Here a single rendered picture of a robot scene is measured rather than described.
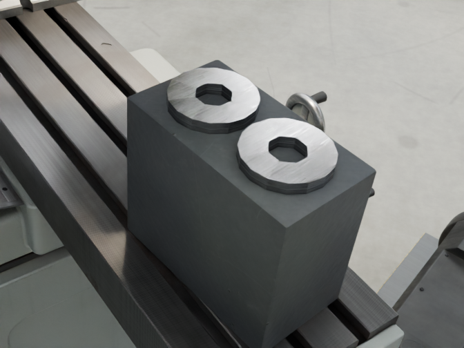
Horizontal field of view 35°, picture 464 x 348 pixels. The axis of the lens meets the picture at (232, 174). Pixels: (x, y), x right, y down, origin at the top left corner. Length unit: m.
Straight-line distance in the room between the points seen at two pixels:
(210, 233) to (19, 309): 0.52
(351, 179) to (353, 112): 2.10
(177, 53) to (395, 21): 1.03
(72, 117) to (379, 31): 2.42
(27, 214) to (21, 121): 0.12
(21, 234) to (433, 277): 0.75
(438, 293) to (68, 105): 0.75
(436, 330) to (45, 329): 0.66
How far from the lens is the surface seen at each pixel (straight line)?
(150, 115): 0.69
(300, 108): 1.51
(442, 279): 1.41
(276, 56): 2.98
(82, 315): 1.25
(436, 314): 1.35
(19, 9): 1.21
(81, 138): 0.96
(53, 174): 0.91
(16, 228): 1.03
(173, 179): 0.70
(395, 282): 1.63
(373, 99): 2.84
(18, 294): 1.12
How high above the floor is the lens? 1.59
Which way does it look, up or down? 42 degrees down
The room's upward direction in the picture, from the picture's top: 7 degrees clockwise
